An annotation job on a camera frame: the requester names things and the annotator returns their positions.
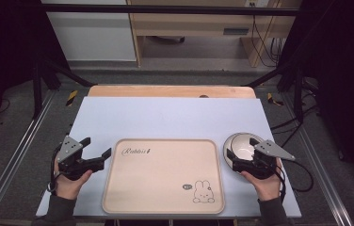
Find yellow black tape strip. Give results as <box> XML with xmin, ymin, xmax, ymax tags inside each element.
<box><xmin>266</xmin><ymin>92</ymin><xmax>284</xmax><ymax>106</ymax></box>
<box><xmin>65</xmin><ymin>89</ymin><xmax>79</xmax><ymax>107</ymax></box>

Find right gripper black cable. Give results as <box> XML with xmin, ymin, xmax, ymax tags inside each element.
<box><xmin>275</xmin><ymin>158</ymin><xmax>314</xmax><ymax>202</ymax></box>

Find dark curtain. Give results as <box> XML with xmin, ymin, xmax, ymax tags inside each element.
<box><xmin>0</xmin><ymin>0</ymin><xmax>71</xmax><ymax>142</ymax></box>
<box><xmin>277</xmin><ymin>0</ymin><xmax>354</xmax><ymax>192</ymax></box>

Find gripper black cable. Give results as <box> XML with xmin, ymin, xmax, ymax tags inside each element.
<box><xmin>46</xmin><ymin>146</ymin><xmax>64</xmax><ymax>193</ymax></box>
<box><xmin>275</xmin><ymin>158</ymin><xmax>314</xmax><ymax>202</ymax></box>

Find black metal stand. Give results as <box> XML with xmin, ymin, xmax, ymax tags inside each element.
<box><xmin>31</xmin><ymin>53</ymin><xmax>95</xmax><ymax>120</ymax></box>
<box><xmin>244</xmin><ymin>60</ymin><xmax>306</xmax><ymax>124</ymax></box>

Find person's left hand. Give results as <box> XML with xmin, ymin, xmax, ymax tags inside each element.
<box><xmin>53</xmin><ymin>158</ymin><xmax>94</xmax><ymax>201</ymax></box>

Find light wooden desk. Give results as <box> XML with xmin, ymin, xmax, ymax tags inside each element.
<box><xmin>126</xmin><ymin>0</ymin><xmax>301</xmax><ymax>68</ymax></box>

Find black horizontal bar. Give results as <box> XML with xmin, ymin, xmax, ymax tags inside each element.
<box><xmin>18</xmin><ymin>3</ymin><xmax>301</xmax><ymax>17</ymax></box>

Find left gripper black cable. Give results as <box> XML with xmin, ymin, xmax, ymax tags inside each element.
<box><xmin>46</xmin><ymin>146</ymin><xmax>64</xmax><ymax>193</ymax></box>

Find black floor cable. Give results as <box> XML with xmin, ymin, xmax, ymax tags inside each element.
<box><xmin>268</xmin><ymin>90</ymin><xmax>320</xmax><ymax>149</ymax></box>

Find white cabinet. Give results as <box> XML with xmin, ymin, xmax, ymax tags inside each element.
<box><xmin>40</xmin><ymin>0</ymin><xmax>137</xmax><ymax>62</ymax></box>

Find pale blue table mat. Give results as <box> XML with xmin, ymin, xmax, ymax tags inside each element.
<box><xmin>36</xmin><ymin>96</ymin><xmax>302</xmax><ymax>218</ymax></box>

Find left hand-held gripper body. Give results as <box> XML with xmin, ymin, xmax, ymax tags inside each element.
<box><xmin>55</xmin><ymin>135</ymin><xmax>95</xmax><ymax>182</ymax></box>

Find white bowl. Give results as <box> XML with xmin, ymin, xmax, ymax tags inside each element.
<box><xmin>222</xmin><ymin>132</ymin><xmax>266</xmax><ymax>169</ymax></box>

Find person's right hand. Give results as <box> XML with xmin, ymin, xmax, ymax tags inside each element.
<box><xmin>240</xmin><ymin>158</ymin><xmax>283</xmax><ymax>202</ymax></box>

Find black cables under desk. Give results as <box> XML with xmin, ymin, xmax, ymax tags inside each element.
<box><xmin>250</xmin><ymin>13</ymin><xmax>284</xmax><ymax>68</ymax></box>

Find beige tray with rabbit print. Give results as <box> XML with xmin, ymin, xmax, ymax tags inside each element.
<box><xmin>102</xmin><ymin>138</ymin><xmax>226</xmax><ymax>216</ymax></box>

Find wooden table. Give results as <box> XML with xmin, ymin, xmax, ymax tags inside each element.
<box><xmin>88</xmin><ymin>85</ymin><xmax>257</xmax><ymax>99</ymax></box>

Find aluminium floor rail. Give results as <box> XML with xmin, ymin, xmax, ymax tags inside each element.
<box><xmin>0</xmin><ymin>89</ymin><xmax>57</xmax><ymax>226</ymax></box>
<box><xmin>282</xmin><ymin>93</ymin><xmax>354</xmax><ymax>226</ymax></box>

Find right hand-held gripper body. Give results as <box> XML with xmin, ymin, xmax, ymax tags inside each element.
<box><xmin>232</xmin><ymin>139</ymin><xmax>296</xmax><ymax>181</ymax></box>

